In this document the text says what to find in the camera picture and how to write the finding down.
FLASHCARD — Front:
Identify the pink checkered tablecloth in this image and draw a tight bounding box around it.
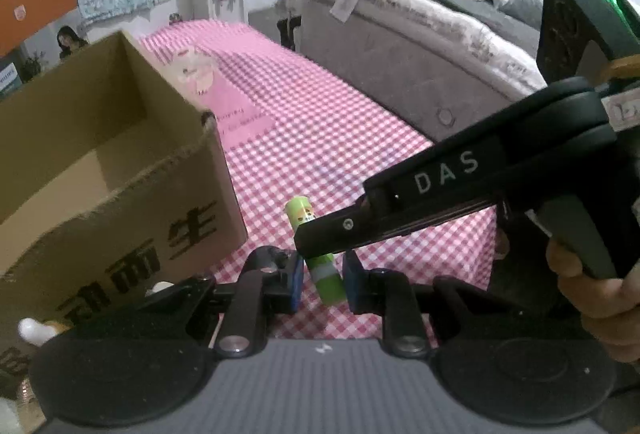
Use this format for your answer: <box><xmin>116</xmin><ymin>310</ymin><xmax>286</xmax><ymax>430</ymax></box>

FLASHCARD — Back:
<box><xmin>139</xmin><ymin>20</ymin><xmax>497</xmax><ymax>339</ymax></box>

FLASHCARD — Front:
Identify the green lip balm tube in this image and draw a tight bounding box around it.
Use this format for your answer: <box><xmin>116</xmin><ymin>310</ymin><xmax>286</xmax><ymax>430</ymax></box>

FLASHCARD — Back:
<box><xmin>285</xmin><ymin>196</ymin><xmax>346</xmax><ymax>306</ymax></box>

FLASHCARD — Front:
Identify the brown cardboard box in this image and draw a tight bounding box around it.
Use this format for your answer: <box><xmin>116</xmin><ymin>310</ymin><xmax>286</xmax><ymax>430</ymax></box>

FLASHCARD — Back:
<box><xmin>1</xmin><ymin>32</ymin><xmax>246</xmax><ymax>433</ymax></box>

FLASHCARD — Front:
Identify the grey sofa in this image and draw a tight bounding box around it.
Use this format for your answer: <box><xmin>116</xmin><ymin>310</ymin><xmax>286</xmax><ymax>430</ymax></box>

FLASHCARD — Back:
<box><xmin>286</xmin><ymin>0</ymin><xmax>546</xmax><ymax>141</ymax></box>

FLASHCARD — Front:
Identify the orange Philips product box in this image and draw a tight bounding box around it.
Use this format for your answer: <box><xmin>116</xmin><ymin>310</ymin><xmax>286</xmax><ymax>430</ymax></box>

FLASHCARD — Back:
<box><xmin>0</xmin><ymin>0</ymin><xmax>90</xmax><ymax>102</ymax></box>

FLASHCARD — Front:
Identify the person's right hand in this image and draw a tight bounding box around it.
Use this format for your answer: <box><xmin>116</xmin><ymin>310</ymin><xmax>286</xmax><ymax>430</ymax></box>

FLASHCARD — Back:
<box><xmin>547</xmin><ymin>239</ymin><xmax>640</xmax><ymax>364</ymax></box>

